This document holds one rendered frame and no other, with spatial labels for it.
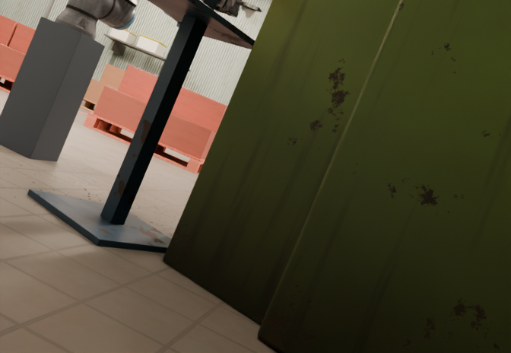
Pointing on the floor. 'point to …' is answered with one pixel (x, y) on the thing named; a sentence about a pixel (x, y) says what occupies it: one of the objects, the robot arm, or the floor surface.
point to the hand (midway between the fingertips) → (254, 2)
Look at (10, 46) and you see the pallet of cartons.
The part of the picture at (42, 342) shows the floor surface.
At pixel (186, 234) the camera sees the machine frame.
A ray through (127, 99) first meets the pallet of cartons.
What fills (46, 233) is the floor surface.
